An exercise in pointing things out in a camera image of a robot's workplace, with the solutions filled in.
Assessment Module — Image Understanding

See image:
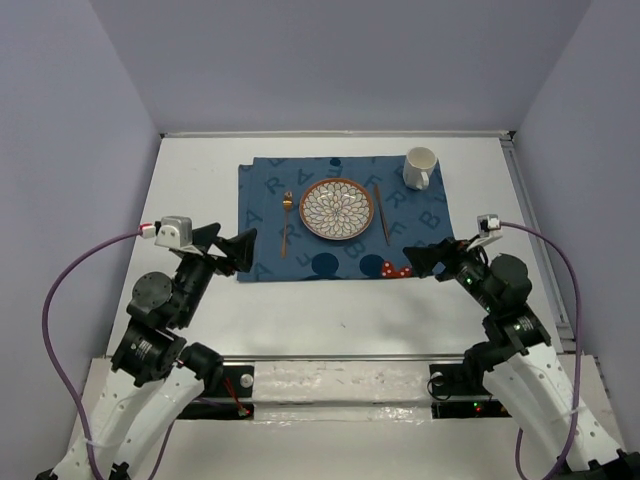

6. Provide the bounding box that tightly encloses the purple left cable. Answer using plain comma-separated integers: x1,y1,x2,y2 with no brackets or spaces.
42,227,176,480

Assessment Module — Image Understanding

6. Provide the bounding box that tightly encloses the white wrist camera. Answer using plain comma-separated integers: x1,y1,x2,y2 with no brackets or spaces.
139,215,193,250
468,214,503,250

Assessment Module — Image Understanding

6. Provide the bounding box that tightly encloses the floral ceramic plate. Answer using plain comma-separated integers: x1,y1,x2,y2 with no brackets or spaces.
299,178,375,241

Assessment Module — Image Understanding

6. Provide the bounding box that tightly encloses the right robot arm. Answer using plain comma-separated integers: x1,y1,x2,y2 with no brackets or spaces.
403,230,639,479

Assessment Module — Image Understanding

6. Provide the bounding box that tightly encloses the metal base rail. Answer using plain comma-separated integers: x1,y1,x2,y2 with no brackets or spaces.
180,357,509,424

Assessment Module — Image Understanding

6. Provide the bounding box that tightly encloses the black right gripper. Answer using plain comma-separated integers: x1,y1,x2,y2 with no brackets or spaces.
400,233,497,312

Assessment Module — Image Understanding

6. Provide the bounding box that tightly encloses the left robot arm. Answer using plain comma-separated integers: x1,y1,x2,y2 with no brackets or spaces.
38,216,256,479

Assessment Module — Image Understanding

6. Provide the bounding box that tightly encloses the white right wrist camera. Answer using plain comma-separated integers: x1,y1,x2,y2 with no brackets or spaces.
468,214,503,250

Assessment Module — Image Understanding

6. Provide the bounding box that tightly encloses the blue cartoon placemat cloth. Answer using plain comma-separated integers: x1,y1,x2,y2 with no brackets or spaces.
237,156,453,283

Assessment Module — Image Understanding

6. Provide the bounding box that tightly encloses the copper knife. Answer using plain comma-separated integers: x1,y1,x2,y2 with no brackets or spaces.
374,183,391,246

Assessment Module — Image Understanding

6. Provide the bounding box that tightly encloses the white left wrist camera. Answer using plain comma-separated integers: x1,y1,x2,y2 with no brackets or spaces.
139,215,193,250

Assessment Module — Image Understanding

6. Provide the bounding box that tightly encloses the white ceramic mug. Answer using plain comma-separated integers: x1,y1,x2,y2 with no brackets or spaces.
403,147,438,191

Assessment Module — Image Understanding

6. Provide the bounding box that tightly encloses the copper fork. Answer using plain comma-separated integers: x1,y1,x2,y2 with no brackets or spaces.
281,190,294,258

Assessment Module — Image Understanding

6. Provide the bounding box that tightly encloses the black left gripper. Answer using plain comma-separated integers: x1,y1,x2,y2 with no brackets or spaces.
176,221,258,325

